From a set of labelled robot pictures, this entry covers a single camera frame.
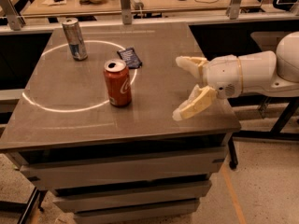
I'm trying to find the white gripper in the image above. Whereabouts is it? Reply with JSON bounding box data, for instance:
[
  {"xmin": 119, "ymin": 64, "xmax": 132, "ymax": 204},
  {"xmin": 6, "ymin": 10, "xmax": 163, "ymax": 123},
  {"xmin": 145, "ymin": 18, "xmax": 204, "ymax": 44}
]
[{"xmin": 172, "ymin": 55, "xmax": 242, "ymax": 121}]

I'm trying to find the red coke can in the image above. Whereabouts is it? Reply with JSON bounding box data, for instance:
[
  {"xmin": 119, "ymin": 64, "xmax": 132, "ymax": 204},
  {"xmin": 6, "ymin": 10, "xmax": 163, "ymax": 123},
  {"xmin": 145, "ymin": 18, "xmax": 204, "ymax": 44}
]
[{"xmin": 104, "ymin": 59, "xmax": 132, "ymax": 107}]

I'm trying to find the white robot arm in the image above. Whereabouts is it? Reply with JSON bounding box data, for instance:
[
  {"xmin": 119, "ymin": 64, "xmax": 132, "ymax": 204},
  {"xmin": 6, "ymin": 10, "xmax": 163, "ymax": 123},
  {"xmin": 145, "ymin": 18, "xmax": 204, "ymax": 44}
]
[{"xmin": 173, "ymin": 32, "xmax": 299, "ymax": 121}]

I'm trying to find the silver blue energy drink can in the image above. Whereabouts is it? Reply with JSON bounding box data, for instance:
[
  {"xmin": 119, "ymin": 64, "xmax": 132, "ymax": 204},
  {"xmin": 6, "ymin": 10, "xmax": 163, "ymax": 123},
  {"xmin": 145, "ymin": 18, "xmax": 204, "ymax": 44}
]
[{"xmin": 62, "ymin": 18, "xmax": 88, "ymax": 61}]

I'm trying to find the dark blue snack packet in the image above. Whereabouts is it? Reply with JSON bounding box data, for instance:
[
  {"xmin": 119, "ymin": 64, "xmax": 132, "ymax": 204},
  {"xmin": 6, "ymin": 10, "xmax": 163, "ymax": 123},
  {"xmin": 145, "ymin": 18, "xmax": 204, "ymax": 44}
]
[{"xmin": 117, "ymin": 48, "xmax": 142, "ymax": 69}]

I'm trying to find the wooden background desk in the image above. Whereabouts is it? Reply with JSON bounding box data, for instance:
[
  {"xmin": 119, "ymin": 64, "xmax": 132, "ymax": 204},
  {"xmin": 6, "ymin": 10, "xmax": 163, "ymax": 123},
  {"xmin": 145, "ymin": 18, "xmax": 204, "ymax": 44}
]
[{"xmin": 21, "ymin": 0, "xmax": 281, "ymax": 19}]

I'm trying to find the white power strip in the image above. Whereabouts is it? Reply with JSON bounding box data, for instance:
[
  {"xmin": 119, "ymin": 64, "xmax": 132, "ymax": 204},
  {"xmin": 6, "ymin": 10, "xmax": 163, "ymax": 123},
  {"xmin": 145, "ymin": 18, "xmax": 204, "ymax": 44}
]
[{"xmin": 130, "ymin": 0, "xmax": 144, "ymax": 10}]

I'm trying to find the grey drawer cabinet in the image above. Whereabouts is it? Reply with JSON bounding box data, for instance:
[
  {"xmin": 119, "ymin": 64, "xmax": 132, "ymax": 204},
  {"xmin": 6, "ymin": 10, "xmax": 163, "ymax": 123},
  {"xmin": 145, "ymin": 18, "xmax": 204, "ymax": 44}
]
[{"xmin": 1, "ymin": 23, "xmax": 240, "ymax": 224}]

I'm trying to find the right metal bracket post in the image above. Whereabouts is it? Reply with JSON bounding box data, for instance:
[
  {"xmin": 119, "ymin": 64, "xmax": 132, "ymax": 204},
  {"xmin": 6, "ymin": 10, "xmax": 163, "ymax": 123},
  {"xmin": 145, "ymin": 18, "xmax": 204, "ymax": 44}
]
[{"xmin": 226, "ymin": 0, "xmax": 242, "ymax": 20}]

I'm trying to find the metal bracket post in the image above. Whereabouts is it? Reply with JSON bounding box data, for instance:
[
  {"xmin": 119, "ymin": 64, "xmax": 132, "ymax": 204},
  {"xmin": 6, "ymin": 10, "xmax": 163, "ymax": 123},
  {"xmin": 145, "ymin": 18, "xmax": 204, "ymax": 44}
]
[
  {"xmin": 0, "ymin": 0, "xmax": 25, "ymax": 31},
  {"xmin": 226, "ymin": 0, "xmax": 242, "ymax": 20},
  {"xmin": 121, "ymin": 0, "xmax": 132, "ymax": 25}
]

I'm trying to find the middle metal bracket post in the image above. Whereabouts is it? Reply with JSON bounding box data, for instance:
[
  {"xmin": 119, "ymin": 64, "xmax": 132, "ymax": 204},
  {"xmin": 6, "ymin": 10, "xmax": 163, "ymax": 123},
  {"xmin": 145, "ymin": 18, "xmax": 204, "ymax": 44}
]
[{"xmin": 121, "ymin": 0, "xmax": 132, "ymax": 25}]

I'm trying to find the left metal bracket post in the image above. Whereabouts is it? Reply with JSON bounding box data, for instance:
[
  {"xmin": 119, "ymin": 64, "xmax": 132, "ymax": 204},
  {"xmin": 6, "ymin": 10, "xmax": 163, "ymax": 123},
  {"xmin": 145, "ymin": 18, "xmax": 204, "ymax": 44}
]
[{"xmin": 0, "ymin": 0, "xmax": 25, "ymax": 31}]

